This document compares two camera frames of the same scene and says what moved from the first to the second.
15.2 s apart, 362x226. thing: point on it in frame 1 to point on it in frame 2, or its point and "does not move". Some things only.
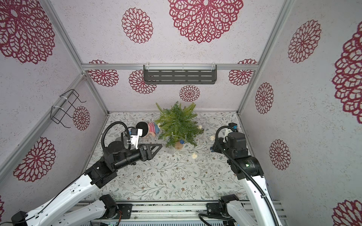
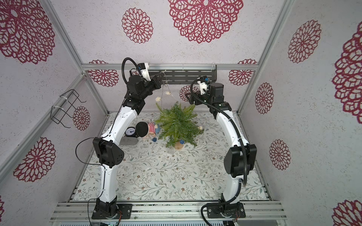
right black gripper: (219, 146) to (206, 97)
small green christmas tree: (178, 125) does not move
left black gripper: (149, 155) to (156, 82)
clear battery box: (171, 150) does not move
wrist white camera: (135, 133) to (143, 68)
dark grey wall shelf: (179, 74) does not move
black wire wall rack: (66, 104) does not move
